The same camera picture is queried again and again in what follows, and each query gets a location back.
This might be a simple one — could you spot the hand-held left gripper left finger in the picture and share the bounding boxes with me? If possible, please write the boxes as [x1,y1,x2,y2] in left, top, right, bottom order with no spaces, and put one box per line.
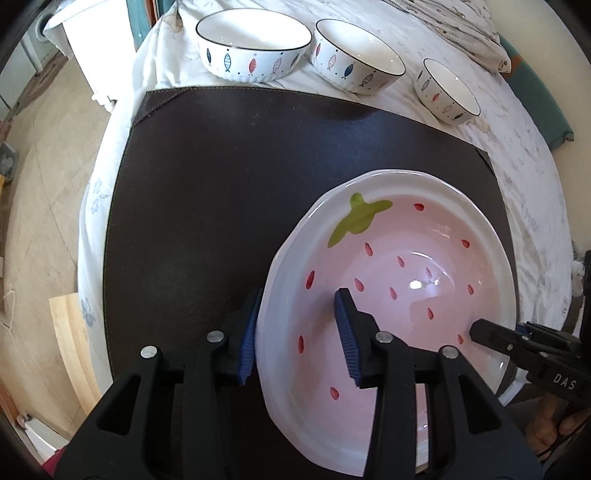
[54,286,265,480]

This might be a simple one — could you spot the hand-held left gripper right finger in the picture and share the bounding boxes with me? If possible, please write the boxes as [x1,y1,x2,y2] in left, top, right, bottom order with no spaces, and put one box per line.
[333,287,546,480]

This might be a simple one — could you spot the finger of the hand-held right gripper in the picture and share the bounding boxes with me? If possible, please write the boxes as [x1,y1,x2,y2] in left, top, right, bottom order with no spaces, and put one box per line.
[516,322,591,358]
[470,318,555,374]

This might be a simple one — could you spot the pink strawberry ceramic plate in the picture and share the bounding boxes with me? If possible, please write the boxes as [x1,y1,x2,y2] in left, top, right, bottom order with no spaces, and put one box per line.
[255,170,518,478]

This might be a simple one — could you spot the white fish print bowl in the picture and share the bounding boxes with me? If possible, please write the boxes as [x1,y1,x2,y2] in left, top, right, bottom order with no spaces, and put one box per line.
[196,10,312,85]
[414,58,481,125]
[310,18,407,95]

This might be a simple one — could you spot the person's right hand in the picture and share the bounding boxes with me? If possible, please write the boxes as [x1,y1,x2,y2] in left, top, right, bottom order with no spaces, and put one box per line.
[529,391,591,459]

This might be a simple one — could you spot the dark brown leather mat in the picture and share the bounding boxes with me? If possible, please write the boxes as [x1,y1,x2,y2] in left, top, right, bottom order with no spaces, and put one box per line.
[104,85,518,480]

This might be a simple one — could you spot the white printed bed sheet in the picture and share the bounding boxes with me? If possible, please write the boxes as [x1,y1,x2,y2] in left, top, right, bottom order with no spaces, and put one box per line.
[76,0,583,407]

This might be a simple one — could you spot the light wooden board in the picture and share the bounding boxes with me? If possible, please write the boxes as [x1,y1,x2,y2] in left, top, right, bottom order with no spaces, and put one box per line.
[48,293,102,421]

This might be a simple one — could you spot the grey box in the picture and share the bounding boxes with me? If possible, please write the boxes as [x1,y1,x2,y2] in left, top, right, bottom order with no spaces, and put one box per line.
[0,143,19,185]

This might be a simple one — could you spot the grey printed quilt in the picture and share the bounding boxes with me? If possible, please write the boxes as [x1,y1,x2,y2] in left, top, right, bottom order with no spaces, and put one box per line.
[397,0,511,75]

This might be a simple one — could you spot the white bedside cabinet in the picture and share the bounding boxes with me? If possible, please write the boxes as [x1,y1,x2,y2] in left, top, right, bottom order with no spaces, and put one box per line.
[44,0,153,112]

